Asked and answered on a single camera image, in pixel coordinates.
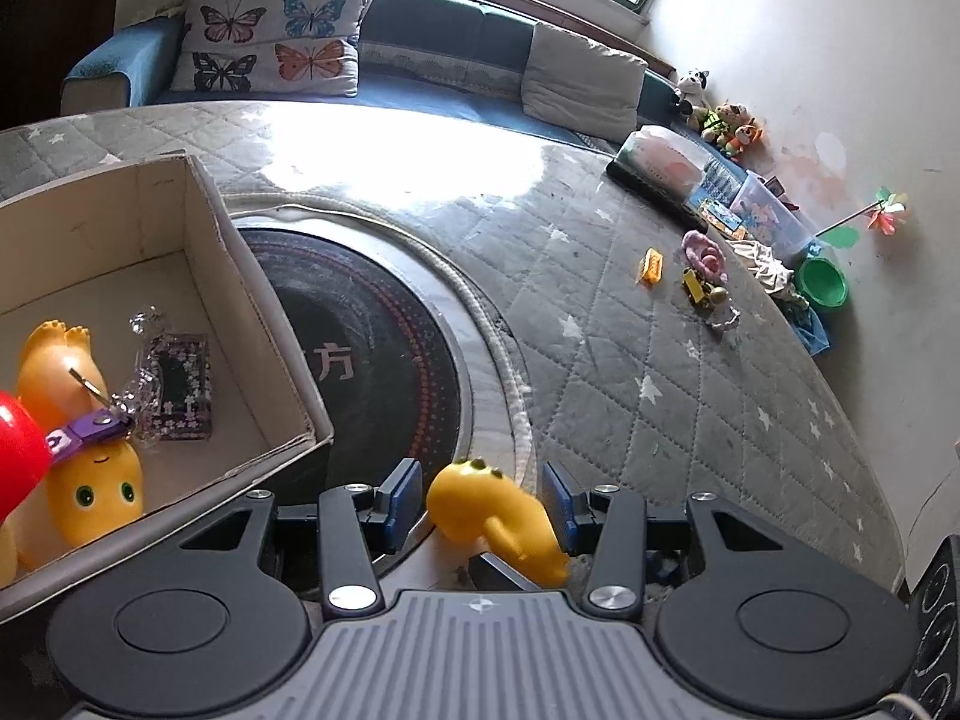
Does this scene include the grey cardboard box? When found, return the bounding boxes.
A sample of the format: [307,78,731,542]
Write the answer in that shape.
[0,152,335,625]

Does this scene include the tissue packet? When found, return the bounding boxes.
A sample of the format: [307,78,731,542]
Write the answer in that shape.
[625,126,715,209]

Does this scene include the pink toy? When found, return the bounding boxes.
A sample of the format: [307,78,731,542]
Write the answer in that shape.
[680,230,728,280]

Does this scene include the red ball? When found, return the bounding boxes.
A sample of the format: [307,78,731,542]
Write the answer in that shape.
[0,390,51,527]

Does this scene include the beige cushion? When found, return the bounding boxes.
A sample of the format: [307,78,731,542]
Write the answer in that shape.
[520,20,650,145]

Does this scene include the orange rubber figure toy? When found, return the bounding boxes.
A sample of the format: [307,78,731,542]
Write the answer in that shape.
[16,320,146,548]
[426,456,572,587]

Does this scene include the green bowl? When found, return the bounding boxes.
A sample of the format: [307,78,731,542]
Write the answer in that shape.
[793,255,850,311]

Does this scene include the quilted star table cover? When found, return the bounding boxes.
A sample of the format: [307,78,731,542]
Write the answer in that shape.
[0,101,914,620]

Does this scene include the plush toy group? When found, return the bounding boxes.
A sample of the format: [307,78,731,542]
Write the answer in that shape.
[700,100,767,160]

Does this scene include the blue sofa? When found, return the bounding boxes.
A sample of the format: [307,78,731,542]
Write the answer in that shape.
[60,0,743,160]

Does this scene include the pale cloth pile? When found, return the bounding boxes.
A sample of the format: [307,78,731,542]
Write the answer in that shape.
[730,238,797,302]

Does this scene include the dark floral packet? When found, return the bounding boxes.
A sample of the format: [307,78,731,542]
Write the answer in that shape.
[127,305,215,445]

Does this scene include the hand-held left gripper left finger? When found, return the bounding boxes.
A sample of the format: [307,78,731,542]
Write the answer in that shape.
[176,457,425,620]

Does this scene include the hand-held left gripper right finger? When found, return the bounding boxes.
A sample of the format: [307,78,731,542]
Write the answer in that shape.
[541,460,790,620]

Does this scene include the colourful pinwheel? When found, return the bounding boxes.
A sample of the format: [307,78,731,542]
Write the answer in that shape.
[814,190,911,242]

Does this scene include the cow plush toy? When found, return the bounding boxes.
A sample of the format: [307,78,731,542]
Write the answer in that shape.
[670,66,713,119]

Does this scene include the glass turntable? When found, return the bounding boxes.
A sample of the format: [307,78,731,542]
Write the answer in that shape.
[223,193,542,567]

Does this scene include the picture books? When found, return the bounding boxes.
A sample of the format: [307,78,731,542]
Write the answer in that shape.
[696,163,752,235]

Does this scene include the clear plastic bin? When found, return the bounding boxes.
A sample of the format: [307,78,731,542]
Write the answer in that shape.
[726,171,820,261]

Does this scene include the black speaker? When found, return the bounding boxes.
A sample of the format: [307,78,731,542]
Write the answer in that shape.
[902,535,960,720]

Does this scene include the purple strap keychain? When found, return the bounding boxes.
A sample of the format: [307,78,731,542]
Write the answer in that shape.
[43,367,137,460]

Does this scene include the yellow toy car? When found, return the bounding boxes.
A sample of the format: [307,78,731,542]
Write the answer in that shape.
[680,268,719,310]

